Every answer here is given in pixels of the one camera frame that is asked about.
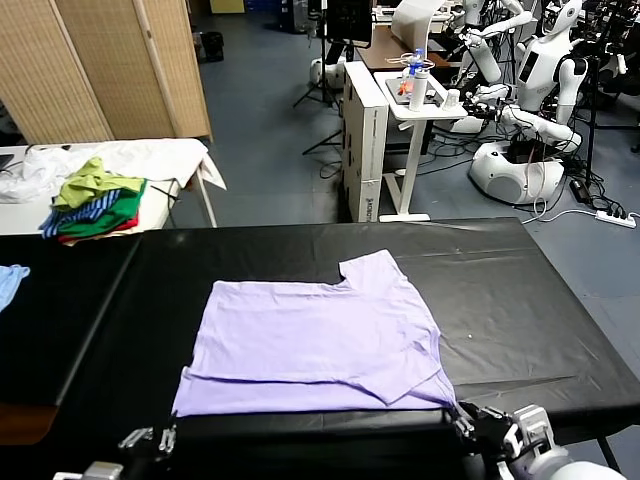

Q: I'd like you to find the white thermos bottle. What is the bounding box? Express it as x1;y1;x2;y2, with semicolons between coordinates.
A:
408;68;430;111

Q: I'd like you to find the white humanoid robot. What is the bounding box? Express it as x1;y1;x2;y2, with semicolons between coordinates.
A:
462;0;591;156
449;0;534;86

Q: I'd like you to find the bamboo folding screen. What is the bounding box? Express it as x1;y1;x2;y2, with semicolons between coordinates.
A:
0;0;215;146

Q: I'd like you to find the white power cable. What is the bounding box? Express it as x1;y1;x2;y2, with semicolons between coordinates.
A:
522;207;599;225

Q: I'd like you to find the black cable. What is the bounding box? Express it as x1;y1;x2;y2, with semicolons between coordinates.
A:
147;177;181;231

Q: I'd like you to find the light blue garment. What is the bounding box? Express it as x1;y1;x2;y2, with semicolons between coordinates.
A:
0;264;31;314

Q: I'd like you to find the blue striped garment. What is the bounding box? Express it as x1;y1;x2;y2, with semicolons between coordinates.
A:
39;189;123;240

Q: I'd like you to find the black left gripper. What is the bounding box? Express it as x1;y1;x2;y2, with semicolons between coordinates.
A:
118;422;178;480

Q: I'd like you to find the black tripod stand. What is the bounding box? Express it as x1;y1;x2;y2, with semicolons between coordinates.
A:
301;127;346;157
292;0;346;109

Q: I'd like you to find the beige garment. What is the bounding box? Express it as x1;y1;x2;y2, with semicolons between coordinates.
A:
64;228;141;247

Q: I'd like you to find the green garment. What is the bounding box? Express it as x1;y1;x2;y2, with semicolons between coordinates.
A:
56;179;149;237

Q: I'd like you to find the white power strip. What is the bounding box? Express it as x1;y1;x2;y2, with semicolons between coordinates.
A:
594;208;637;229

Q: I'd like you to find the black monitor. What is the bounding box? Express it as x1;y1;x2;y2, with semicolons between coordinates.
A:
324;0;374;50

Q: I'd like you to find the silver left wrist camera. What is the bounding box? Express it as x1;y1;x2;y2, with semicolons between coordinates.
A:
52;460;125;480

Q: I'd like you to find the black trash bin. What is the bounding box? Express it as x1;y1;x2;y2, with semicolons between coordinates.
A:
202;31;225;64

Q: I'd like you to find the tall white cardboard box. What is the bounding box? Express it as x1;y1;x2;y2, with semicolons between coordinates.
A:
341;60;390;224

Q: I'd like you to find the white curved plastic cover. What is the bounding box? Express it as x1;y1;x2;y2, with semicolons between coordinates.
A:
390;0;441;49

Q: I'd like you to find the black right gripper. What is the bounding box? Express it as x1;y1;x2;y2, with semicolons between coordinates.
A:
448;401;514;457

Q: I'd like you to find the yellow-green shirt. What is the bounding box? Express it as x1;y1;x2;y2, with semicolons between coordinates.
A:
52;157;144;211

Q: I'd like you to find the white plastic bag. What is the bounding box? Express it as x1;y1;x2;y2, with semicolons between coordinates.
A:
0;146;71;204

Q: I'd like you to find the white cloth-covered table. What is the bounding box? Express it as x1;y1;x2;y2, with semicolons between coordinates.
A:
0;138;227;236

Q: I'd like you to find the brown wooden desk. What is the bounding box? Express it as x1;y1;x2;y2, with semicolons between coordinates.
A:
355;24;461;71

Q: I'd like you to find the red garment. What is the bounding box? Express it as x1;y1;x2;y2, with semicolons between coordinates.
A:
57;209;140;245

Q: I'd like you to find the lavender t-shirt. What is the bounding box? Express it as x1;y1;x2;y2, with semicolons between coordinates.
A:
171;248;457;419

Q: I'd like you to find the black pole stand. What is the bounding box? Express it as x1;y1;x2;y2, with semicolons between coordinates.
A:
574;49;609;186

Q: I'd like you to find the clear plastic water bottle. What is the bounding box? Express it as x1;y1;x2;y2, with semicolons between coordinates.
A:
407;48;426;81

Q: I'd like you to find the white standing desk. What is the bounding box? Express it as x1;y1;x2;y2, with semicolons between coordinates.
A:
372;69;469;224

